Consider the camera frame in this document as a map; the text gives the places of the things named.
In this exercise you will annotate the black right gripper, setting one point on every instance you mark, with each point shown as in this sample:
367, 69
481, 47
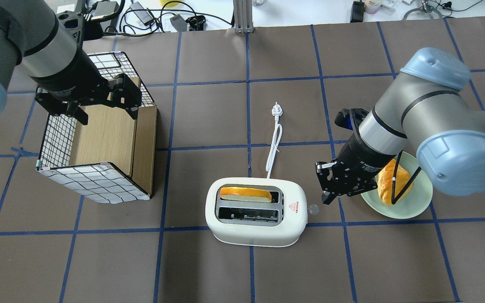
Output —
358, 157

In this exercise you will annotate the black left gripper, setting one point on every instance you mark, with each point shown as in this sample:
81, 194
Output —
75, 78

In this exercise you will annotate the white two-slot toaster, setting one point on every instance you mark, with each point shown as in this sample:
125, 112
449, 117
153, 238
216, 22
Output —
276, 224

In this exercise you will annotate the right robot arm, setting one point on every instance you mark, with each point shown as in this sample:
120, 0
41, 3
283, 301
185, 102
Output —
423, 108

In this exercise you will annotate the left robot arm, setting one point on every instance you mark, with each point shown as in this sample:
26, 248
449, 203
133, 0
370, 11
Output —
49, 47

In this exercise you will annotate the golden triangular pastry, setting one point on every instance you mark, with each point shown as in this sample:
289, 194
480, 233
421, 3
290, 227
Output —
384, 181

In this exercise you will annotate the pale green plate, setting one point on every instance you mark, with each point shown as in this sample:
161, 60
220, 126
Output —
414, 201

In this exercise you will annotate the black power adapter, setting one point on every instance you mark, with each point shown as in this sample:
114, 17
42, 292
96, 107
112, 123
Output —
179, 23

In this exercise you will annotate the toast bread slice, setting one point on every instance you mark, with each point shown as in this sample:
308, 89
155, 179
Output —
245, 194

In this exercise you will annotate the wire grid wooden shelf box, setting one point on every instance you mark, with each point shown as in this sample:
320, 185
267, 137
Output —
111, 159

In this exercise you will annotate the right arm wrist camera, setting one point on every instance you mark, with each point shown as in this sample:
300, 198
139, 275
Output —
350, 119

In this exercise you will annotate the aluminium frame post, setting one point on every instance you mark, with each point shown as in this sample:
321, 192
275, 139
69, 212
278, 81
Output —
243, 17

